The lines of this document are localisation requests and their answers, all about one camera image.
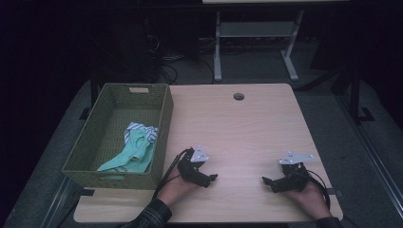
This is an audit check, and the green woven basket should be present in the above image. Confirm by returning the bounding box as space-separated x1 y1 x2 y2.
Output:
61 83 175 191

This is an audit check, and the person's left hand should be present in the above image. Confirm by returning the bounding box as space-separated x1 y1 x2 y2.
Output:
156 170 200 209

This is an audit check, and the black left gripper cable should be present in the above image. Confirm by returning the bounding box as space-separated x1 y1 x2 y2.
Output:
151 147 193 200

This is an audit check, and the mint green small shirt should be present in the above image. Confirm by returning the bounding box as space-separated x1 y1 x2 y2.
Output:
96 122 159 175

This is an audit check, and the person's right hand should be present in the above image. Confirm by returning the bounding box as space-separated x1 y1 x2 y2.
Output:
280 180 333 220

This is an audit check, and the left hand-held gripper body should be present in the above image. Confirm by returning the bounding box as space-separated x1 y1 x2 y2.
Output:
176 144 213 188

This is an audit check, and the black tape strip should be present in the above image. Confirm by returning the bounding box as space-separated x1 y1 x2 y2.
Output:
77 188 96 198

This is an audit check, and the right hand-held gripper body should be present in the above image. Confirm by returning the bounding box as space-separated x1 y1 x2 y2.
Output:
274 150 316 194

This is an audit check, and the black post with foot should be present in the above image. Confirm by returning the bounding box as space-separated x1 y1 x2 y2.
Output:
78 70 100 122

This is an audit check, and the aluminium floor rail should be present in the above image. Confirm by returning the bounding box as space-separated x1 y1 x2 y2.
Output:
335 94 403 220
39 175 84 228

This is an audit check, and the tangle of floor cables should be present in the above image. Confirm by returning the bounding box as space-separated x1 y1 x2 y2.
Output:
144 32 217 86

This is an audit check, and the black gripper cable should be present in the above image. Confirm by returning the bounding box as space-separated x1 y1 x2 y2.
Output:
303 168 332 211
151 147 193 200

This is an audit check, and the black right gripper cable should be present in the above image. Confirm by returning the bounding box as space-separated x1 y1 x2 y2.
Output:
303 168 332 211

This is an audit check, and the white metal table frame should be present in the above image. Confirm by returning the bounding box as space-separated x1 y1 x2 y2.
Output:
212 9 305 83

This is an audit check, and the grey tape strip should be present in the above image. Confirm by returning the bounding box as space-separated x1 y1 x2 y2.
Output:
326 187 344 198

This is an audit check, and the black metal stand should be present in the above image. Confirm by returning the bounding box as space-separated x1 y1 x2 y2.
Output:
331 60 376 125

